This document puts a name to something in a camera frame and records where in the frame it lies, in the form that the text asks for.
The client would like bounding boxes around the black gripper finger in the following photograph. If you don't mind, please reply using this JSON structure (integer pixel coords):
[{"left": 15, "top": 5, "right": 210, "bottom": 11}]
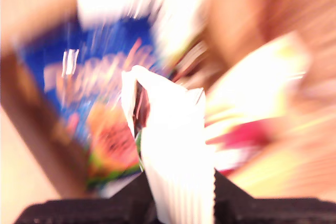
[
  {"left": 214, "top": 170, "right": 255, "bottom": 204},
  {"left": 109, "top": 171, "right": 159, "bottom": 217}
]

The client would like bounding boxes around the white snack bag black print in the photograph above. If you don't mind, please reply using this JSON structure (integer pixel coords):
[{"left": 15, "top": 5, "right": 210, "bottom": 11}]
[{"left": 121, "top": 65, "right": 216, "bottom": 224}]

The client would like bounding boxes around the open brown cardboard box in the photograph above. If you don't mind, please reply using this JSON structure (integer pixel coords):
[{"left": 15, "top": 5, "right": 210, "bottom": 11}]
[{"left": 0, "top": 0, "right": 336, "bottom": 204}]

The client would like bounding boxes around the red Maltesers bunnies bag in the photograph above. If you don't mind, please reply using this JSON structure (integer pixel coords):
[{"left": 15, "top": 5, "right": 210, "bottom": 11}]
[{"left": 204, "top": 34, "right": 308, "bottom": 175}]

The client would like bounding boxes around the blue snack bag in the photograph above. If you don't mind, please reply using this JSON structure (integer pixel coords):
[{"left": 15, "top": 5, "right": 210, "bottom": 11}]
[{"left": 15, "top": 16, "right": 170, "bottom": 199}]

